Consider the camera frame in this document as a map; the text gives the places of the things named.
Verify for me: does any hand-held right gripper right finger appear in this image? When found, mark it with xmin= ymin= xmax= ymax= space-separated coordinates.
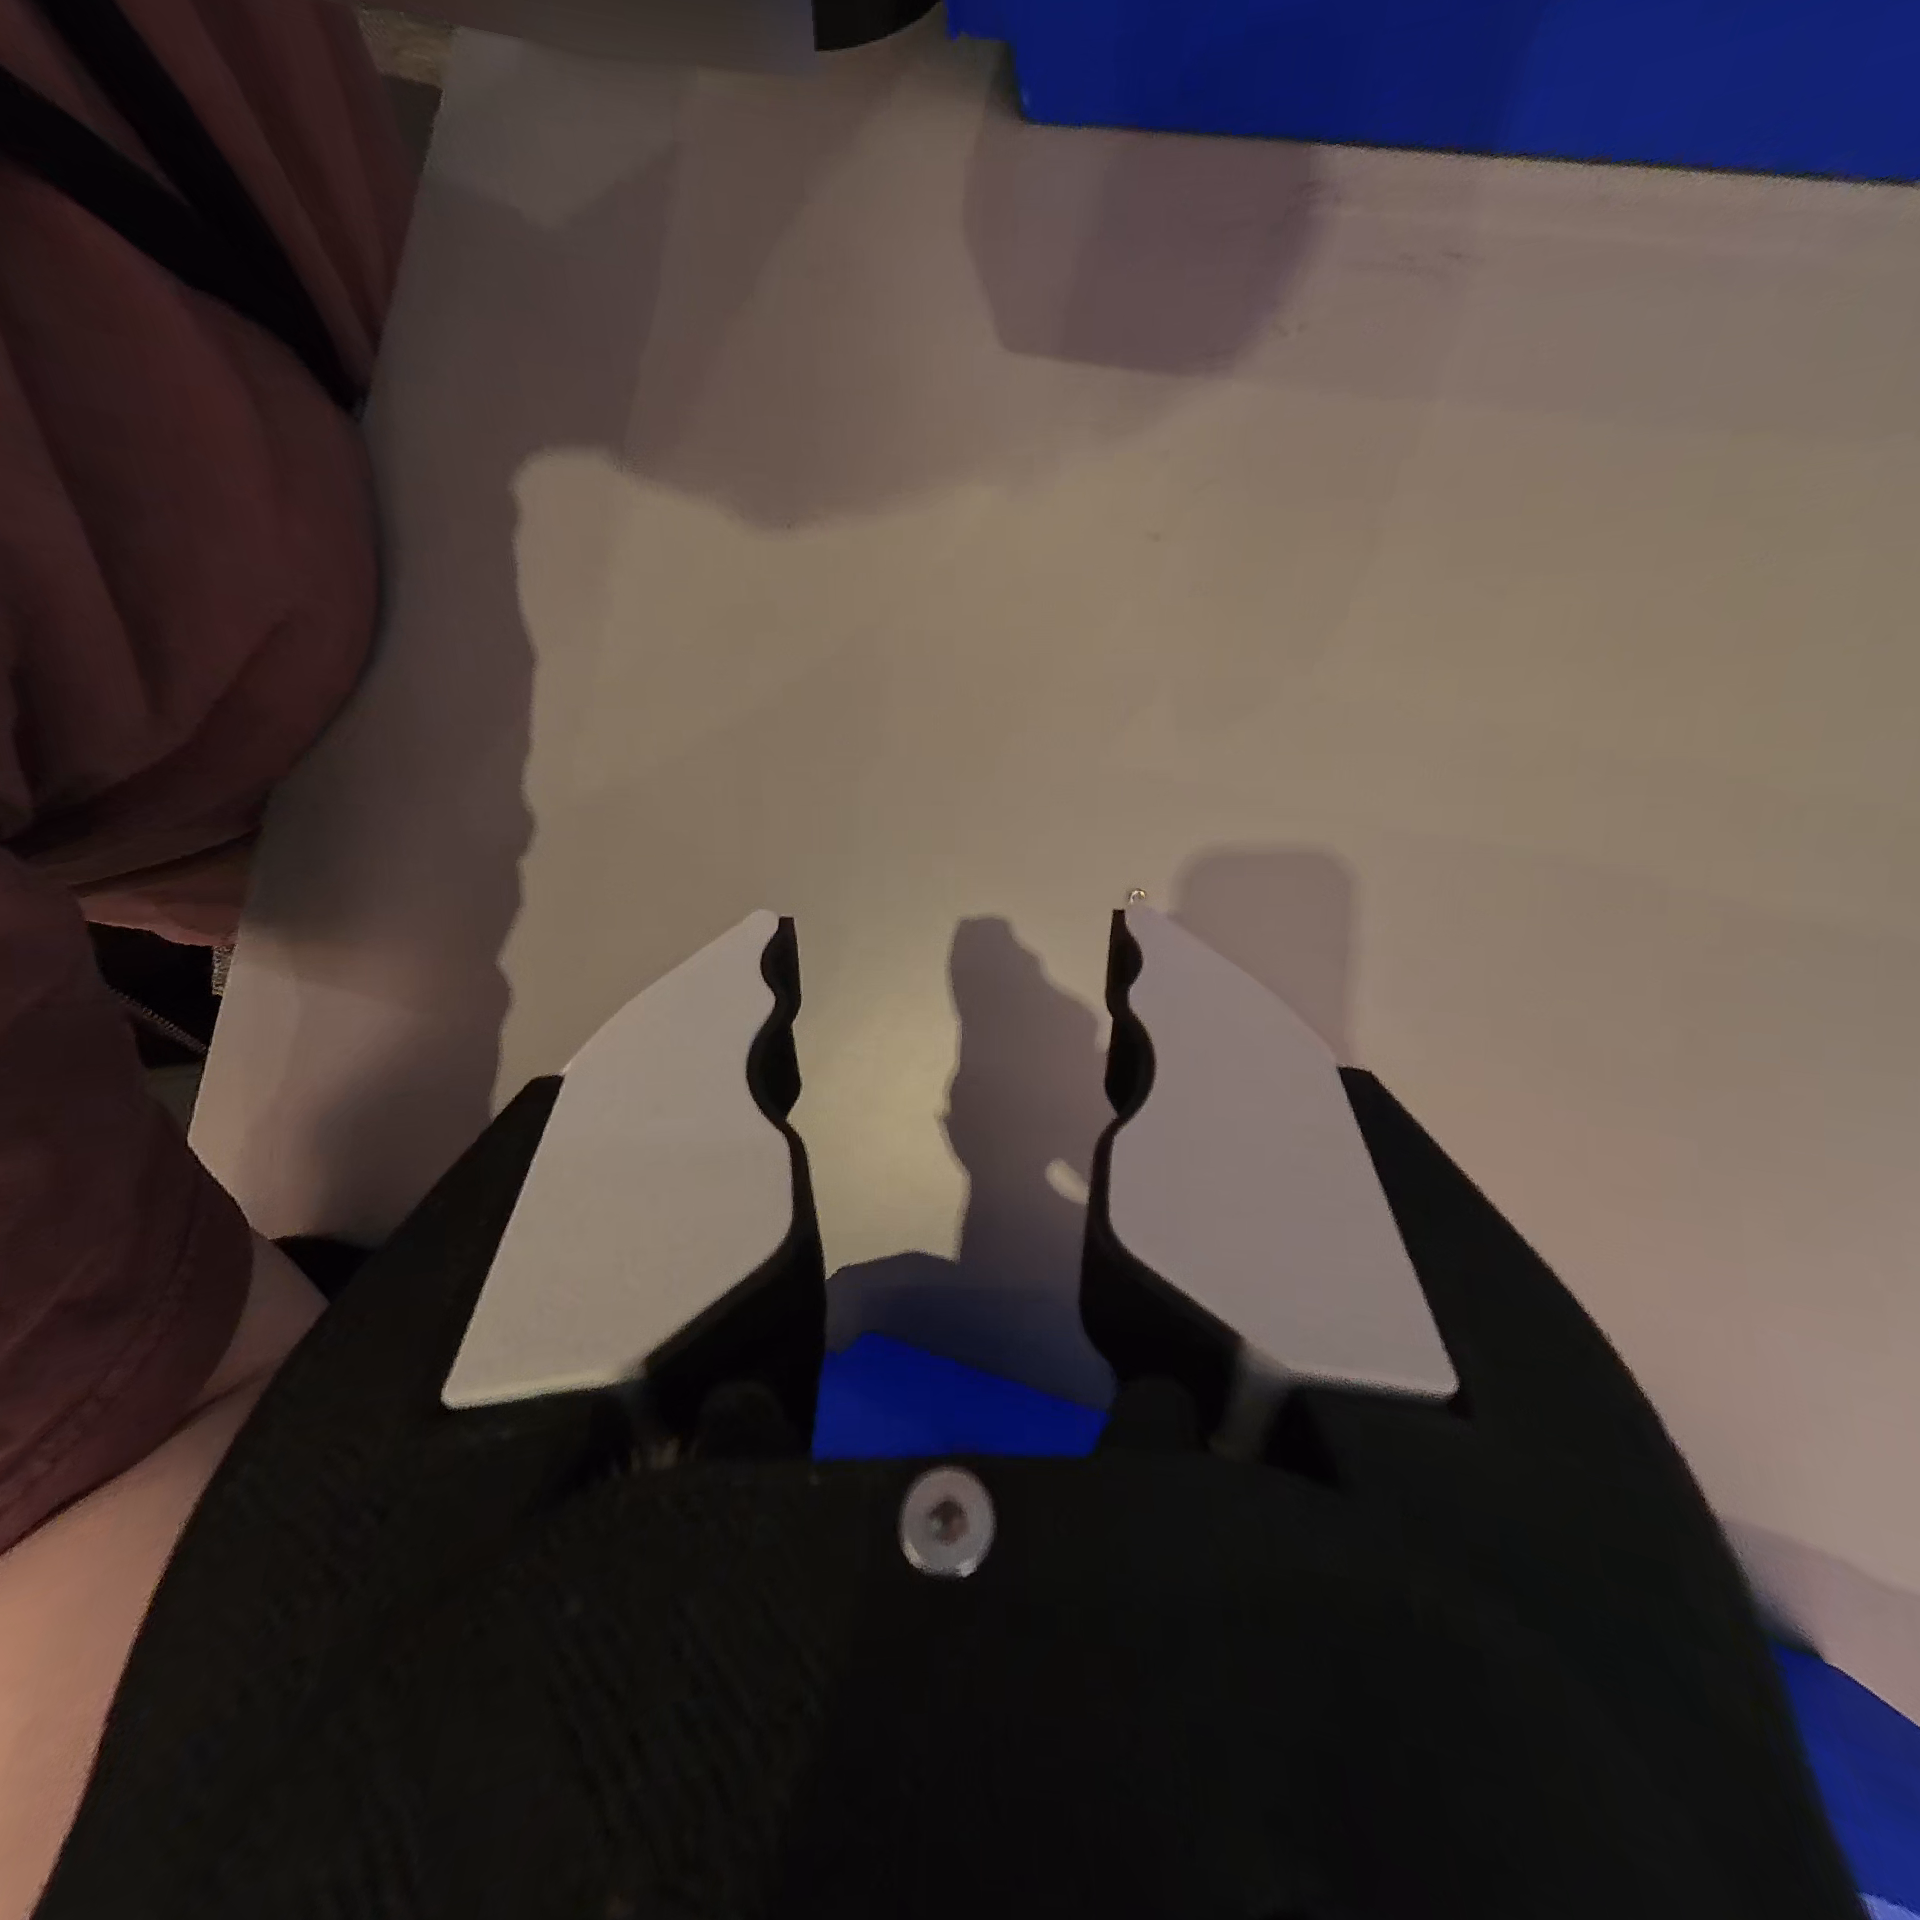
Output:
xmin=1084 ymin=904 xmax=1460 ymax=1455

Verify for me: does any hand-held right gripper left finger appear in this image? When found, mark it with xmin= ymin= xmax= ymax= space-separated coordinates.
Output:
xmin=441 ymin=910 xmax=830 ymax=1455

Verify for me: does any blue plastic bin with divider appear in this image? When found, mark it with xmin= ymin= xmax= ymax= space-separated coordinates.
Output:
xmin=944 ymin=0 xmax=1920 ymax=186

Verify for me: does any person's right forearm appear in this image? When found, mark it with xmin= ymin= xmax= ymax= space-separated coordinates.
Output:
xmin=0 ymin=1231 xmax=332 ymax=1920

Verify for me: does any black lanyard strap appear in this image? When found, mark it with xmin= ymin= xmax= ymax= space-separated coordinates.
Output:
xmin=0 ymin=59 xmax=369 ymax=415

